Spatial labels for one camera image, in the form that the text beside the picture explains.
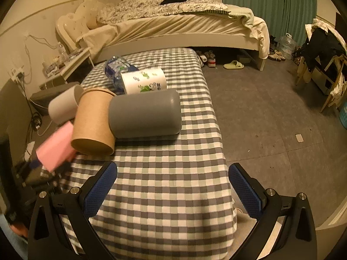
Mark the patterned quilt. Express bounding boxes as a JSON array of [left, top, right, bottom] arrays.
[[96, 0, 229, 25]]

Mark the white charging cable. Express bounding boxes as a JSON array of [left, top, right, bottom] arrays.
[[28, 97, 54, 137]]

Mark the cream pillow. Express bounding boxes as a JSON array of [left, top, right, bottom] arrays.
[[74, 0, 106, 29]]

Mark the checkered tablecloth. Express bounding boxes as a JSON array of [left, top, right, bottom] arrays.
[[60, 48, 237, 259]]

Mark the white bed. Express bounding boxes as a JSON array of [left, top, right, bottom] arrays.
[[56, 4, 270, 70]]

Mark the grey plastic cup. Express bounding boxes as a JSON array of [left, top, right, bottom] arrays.
[[108, 89, 182, 138]]

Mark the white nightstand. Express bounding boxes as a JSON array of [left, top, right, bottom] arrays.
[[39, 47, 95, 90]]

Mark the green slipper near bed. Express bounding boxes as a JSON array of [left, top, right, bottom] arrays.
[[223, 60, 244, 70]]

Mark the wall power socket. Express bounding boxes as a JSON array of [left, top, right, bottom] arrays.
[[8, 66, 25, 83]]

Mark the green curtain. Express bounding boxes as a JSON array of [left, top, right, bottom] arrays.
[[222, 0, 317, 45]]

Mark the person's left hand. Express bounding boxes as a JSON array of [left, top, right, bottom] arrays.
[[9, 222, 29, 239]]

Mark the white printed paper cup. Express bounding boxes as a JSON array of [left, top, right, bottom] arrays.
[[121, 68, 167, 94]]

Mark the brown paper cup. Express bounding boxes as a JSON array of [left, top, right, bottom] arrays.
[[71, 88, 115, 156]]

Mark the wooden chair with clothes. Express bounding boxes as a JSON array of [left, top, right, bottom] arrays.
[[296, 18, 346, 111]]

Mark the black cable on sofa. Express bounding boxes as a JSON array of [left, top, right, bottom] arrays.
[[16, 75, 43, 152]]

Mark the white plastic cup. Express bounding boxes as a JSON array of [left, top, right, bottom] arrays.
[[48, 84, 84, 125]]

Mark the clear bottle on nightstand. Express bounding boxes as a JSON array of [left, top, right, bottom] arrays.
[[58, 42, 69, 62]]

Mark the pink hexagonal cup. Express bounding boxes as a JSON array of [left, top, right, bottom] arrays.
[[36, 121, 77, 172]]

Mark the large water jug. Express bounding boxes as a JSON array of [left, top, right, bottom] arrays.
[[279, 33, 296, 60]]

